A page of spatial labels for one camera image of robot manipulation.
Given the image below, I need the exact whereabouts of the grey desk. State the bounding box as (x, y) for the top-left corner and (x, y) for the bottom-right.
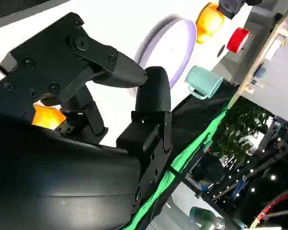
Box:
(212, 4), (283, 85)

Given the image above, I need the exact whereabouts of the red tape roll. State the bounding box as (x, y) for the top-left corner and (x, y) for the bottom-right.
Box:
(227, 27), (251, 54)

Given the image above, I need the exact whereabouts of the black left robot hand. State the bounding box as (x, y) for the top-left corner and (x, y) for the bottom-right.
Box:
(217, 0), (246, 20)

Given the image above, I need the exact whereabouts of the green cloth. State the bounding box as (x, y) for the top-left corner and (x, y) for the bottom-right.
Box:
(127, 95), (233, 230)

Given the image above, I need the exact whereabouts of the black cloth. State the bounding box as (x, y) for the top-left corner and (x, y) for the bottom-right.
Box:
(158, 81), (239, 168)

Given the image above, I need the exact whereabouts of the pale green mug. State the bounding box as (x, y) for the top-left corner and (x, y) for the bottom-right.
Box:
(185, 65), (224, 100)

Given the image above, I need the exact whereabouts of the lilac plate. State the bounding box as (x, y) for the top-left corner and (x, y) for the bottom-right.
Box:
(133, 18), (198, 89)

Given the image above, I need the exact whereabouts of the green plant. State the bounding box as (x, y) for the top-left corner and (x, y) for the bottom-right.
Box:
(216, 98), (272, 166)

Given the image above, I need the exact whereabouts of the orange white toy bread roll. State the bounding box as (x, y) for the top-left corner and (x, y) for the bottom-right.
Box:
(195, 2), (225, 44)
(32, 99), (67, 131)

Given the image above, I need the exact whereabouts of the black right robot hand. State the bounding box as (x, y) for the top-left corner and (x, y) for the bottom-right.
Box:
(0, 11), (172, 230)

